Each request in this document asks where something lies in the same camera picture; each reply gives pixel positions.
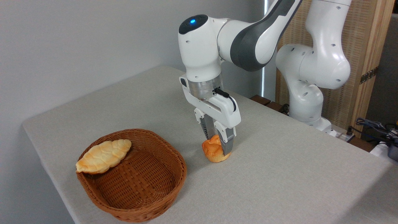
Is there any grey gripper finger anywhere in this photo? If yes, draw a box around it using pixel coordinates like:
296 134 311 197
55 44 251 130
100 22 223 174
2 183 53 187
194 108 215 140
214 121 237 156

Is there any long leaf-shaped bread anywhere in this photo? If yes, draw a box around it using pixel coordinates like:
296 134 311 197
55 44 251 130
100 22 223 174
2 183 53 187
76 139 132 174

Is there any black metal hinge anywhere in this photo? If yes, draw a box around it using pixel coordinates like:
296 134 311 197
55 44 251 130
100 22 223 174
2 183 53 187
360 67 379 85

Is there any brown wicker basket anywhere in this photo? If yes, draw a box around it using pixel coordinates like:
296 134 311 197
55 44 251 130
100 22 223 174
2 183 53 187
76 128 187 223

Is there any dark grey box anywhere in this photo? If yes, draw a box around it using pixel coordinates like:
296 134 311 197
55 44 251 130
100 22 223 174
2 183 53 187
387 142 398 162

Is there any round orange muffin bread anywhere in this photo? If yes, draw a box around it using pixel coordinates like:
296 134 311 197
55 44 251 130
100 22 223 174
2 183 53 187
202 134 232 163

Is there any bundle of dark cables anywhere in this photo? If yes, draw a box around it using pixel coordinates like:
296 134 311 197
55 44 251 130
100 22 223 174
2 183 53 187
355 117 398 144

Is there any grey tablecloth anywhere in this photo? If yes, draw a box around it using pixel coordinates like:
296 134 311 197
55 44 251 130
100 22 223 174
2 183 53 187
22 65 398 224

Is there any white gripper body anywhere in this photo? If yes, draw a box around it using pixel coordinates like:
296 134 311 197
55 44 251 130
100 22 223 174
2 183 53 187
179 75 242 129

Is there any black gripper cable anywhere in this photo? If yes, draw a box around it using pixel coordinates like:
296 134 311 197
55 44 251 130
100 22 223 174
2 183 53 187
214 88 237 112

